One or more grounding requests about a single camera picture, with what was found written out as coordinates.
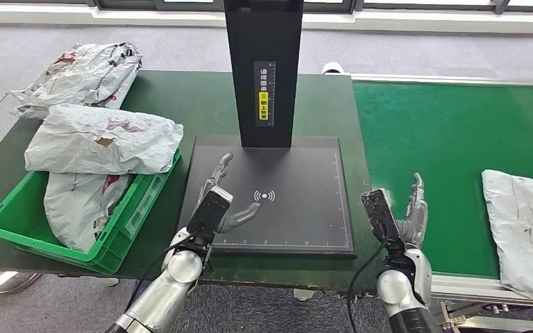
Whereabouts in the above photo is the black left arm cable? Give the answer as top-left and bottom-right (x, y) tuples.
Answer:
(124, 234), (194, 314)

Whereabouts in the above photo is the flat grey parcel red dot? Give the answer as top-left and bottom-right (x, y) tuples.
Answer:
(11, 85), (132, 121)

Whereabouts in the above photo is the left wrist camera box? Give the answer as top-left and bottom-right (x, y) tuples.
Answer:
(185, 186), (234, 246)

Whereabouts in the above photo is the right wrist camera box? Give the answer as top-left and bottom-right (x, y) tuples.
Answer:
(360, 188), (405, 253)

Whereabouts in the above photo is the yellow black ruler label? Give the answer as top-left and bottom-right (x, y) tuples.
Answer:
(253, 60), (277, 127)

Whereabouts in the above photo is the dark green table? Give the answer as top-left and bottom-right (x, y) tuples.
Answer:
(0, 69), (387, 293)

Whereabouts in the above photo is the white parcel black red print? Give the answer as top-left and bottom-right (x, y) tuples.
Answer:
(43, 172), (132, 254)

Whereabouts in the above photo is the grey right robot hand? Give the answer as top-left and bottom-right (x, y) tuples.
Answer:
(395, 173), (429, 249)

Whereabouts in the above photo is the black inbound scanner machine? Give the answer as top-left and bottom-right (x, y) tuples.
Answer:
(178, 0), (357, 258)

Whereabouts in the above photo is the grey parcel with brown tear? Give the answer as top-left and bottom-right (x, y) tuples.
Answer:
(24, 103), (185, 176)

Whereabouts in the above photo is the green plastic crate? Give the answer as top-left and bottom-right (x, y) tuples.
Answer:
(0, 149), (183, 275)

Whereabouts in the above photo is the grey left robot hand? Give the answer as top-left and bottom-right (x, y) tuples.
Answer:
(195, 153), (261, 235)

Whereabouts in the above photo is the grey parcel red deer print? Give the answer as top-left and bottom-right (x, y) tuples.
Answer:
(481, 169), (533, 305)

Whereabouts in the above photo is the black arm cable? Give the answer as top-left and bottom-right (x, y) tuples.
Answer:
(124, 234), (194, 314)
(346, 239), (389, 333)

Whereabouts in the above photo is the aluminium conveyor frame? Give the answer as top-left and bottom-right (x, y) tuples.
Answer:
(349, 72), (533, 333)

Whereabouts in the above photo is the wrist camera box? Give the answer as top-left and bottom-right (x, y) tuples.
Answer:
(360, 188), (405, 253)
(185, 186), (234, 246)

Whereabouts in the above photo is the chrome table foot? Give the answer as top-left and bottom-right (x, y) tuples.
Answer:
(0, 270), (43, 295)

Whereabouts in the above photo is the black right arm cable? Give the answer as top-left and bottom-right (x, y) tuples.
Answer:
(346, 239), (389, 333)

